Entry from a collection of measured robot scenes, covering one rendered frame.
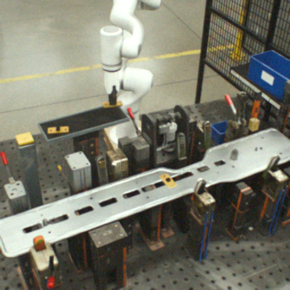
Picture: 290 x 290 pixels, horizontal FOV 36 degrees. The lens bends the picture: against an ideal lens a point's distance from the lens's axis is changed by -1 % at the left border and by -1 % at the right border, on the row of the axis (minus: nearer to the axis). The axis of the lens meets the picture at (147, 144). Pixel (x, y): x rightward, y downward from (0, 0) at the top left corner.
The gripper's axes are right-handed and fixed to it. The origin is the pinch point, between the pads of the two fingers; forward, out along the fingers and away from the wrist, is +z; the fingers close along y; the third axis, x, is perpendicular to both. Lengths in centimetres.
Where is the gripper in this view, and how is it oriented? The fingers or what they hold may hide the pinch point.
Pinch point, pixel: (112, 98)
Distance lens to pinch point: 193.1
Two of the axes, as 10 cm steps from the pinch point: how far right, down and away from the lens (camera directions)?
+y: 2.2, 6.1, -7.6
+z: -0.3, 7.8, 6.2
